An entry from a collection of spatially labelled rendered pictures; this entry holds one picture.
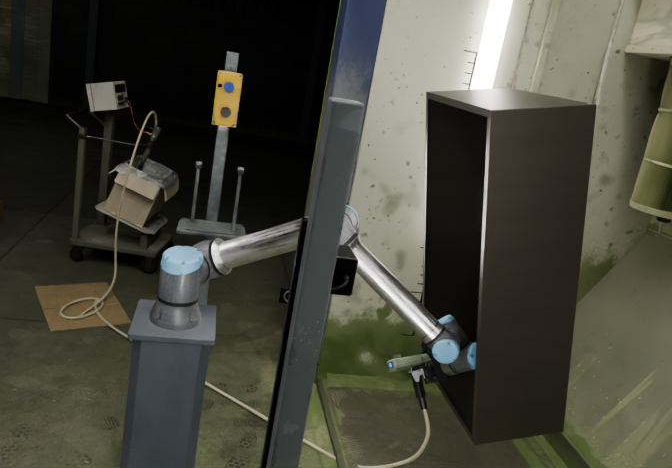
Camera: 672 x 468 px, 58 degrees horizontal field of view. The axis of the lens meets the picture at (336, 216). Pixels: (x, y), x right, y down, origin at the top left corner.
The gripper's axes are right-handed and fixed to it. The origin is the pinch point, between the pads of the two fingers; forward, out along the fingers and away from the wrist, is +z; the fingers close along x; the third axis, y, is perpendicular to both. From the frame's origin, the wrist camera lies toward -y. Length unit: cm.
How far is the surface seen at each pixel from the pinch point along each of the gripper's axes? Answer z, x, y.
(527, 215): -80, -7, -35
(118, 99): 178, -43, -233
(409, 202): 12, 38, -81
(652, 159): -71, 117, -67
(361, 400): 69, 22, 6
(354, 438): 51, -1, 22
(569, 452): 2, 84, 51
